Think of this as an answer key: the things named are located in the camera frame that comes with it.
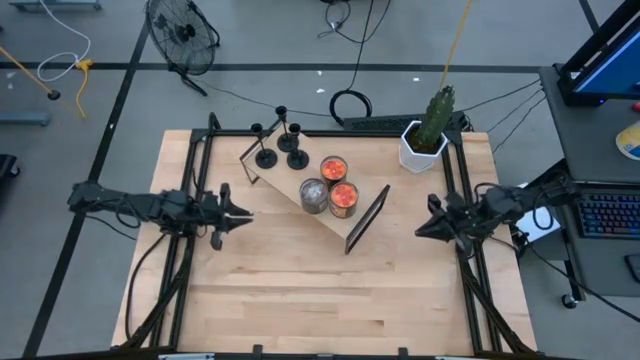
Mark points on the black floor fan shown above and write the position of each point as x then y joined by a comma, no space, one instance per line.
182,35

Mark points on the silver aluminium bracket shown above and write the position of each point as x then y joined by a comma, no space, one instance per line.
185,357

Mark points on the monitor with blue screen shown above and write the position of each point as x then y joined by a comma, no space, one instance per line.
615,70

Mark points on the yellow blue round pad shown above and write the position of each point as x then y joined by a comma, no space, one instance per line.
631,142

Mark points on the ribbed glass jar white candle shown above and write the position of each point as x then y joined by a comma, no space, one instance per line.
314,195

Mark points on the black aluminium table frame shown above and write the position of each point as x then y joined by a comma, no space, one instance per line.
360,134

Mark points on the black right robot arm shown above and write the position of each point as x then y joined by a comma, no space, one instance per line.
505,202

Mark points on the black power strip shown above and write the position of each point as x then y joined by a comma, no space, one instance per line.
380,122

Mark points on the black candlestick holder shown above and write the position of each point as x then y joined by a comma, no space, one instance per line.
287,144
298,160
266,158

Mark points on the grey computer cart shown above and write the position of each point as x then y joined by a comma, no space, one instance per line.
590,135

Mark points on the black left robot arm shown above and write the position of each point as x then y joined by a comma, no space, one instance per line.
145,207

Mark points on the grey metal floor foot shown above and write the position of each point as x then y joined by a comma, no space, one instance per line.
25,119
55,5

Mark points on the wooden shelf riser black frame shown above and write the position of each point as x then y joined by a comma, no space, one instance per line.
290,180

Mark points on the black table clamp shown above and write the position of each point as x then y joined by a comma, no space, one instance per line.
402,351
257,348

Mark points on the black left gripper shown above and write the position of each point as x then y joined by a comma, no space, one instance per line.
217,215

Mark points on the white hexagonal plant pot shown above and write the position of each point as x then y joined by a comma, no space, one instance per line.
415,161

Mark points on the white box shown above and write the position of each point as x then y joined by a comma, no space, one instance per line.
542,225

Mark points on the black floor object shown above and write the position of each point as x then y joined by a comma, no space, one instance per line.
7,167

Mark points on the green cactus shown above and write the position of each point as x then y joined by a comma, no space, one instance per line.
436,117

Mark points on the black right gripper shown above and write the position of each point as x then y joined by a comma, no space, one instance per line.
460,220

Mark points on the black castor wheel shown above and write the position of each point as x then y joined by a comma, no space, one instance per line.
568,300

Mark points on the ribbed glass jar orange candle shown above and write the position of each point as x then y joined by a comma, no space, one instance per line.
333,170
344,199

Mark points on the black backlit keyboard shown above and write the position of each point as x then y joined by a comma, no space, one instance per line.
607,215

